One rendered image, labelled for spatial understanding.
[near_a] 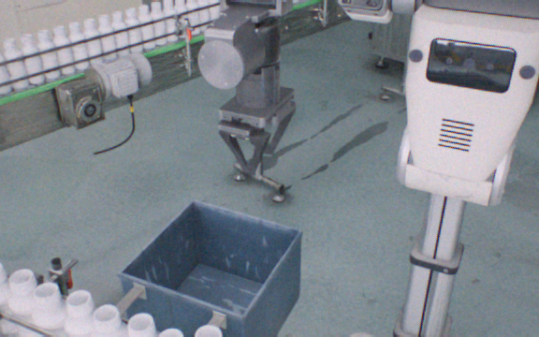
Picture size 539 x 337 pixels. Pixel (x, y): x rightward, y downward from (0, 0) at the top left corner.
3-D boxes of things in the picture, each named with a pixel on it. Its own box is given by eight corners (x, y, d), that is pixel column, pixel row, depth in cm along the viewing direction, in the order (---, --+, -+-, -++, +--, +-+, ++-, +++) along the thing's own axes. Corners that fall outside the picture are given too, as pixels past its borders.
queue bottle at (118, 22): (115, 52, 228) (109, 11, 219) (130, 51, 229) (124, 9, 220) (115, 58, 223) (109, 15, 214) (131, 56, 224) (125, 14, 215)
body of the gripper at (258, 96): (218, 122, 74) (215, 67, 70) (253, 93, 81) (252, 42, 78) (264, 132, 71) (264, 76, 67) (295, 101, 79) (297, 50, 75)
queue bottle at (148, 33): (151, 50, 230) (146, 8, 221) (138, 49, 232) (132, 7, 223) (158, 45, 235) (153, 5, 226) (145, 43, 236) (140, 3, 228)
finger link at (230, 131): (219, 177, 78) (215, 114, 73) (242, 153, 83) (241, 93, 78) (264, 188, 75) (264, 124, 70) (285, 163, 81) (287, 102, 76)
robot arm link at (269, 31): (287, 8, 71) (246, 3, 73) (265, 24, 65) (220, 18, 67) (286, 62, 74) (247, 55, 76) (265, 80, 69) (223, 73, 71)
